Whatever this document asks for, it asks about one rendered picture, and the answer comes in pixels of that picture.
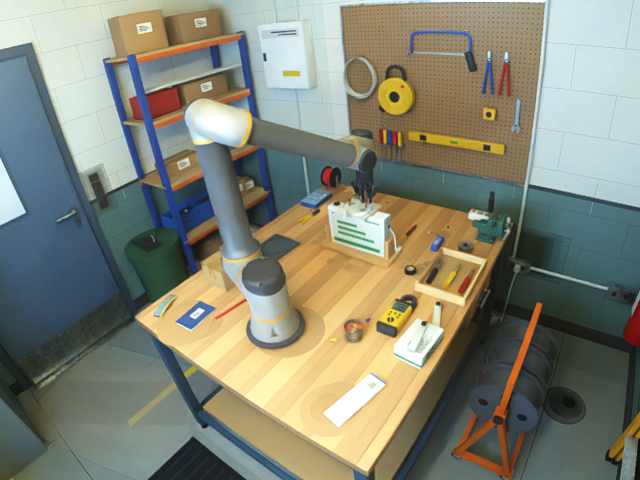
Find blue bin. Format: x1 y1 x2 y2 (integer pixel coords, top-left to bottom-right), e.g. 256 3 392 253
160 197 217 232

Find red handled pliers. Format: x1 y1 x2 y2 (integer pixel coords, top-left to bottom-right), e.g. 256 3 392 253
497 51 512 98

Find teal ruler strip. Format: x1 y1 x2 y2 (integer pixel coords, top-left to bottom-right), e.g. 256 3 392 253
153 293 178 319

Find white round canopy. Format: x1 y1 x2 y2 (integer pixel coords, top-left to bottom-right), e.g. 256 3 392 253
344 200 383 219

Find wooden workbench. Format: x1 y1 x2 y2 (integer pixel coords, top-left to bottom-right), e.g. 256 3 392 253
134 184 515 480

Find blue orange shelf unit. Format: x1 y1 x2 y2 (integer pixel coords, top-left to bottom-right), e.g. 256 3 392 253
102 31 278 276

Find black wall switch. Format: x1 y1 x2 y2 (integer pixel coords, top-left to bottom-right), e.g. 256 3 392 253
79 163 112 211

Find red pencil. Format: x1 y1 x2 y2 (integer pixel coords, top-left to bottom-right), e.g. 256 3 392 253
214 298 248 321

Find red bin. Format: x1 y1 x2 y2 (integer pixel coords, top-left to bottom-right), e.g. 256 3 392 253
128 86 183 121

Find blue hacksaw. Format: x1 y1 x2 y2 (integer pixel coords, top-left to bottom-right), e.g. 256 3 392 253
408 30 479 73

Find white green exit sign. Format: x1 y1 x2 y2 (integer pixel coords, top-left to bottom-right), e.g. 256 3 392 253
327 201 393 260

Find black floor mat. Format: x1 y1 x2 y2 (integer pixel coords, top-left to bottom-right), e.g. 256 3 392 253
147 436 281 480

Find white blue paper slip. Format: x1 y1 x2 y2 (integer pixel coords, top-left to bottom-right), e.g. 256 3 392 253
322 372 387 428

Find blue compartment box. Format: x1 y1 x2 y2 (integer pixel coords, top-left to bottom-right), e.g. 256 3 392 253
300 188 334 210

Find blue handled pliers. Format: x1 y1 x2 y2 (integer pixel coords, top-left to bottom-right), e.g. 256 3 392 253
481 50 496 96

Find brown pegboard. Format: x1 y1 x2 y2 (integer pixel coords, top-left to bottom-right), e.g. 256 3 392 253
340 1 547 187

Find white electrical cabinet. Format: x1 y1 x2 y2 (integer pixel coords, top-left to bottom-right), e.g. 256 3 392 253
257 19 318 91

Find grey wire coil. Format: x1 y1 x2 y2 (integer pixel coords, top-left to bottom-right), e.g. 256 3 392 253
343 55 379 100

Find yellow cable reel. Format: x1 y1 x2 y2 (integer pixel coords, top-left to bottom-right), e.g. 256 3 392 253
377 64 417 115

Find green bench vise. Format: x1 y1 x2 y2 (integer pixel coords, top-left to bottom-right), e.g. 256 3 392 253
472 210 513 245

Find blue door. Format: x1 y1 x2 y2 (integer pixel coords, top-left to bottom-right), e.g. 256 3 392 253
0 42 137 390

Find green waste bin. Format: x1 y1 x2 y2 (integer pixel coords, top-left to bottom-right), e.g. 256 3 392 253
124 227 190 303

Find small cardboard box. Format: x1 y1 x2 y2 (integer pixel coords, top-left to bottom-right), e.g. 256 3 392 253
200 254 236 293

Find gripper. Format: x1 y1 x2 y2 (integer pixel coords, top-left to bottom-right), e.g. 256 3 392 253
351 168 377 207

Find blue notebook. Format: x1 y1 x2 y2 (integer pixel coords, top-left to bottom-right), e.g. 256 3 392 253
175 301 216 332

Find orange cable drum stand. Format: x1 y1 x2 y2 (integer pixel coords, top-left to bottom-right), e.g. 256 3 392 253
451 301 560 480

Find dark grey mat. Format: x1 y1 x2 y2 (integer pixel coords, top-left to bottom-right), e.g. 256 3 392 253
258 233 302 261

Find yellow clamp meter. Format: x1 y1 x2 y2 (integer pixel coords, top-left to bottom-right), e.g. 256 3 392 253
375 294 419 338

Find wooden tray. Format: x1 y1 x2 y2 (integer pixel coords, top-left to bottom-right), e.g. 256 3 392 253
413 247 488 307

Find yellow spirit level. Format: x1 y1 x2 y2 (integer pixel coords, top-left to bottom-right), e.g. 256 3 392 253
407 130 506 156

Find white green box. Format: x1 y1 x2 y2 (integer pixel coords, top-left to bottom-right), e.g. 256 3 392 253
392 318 445 370

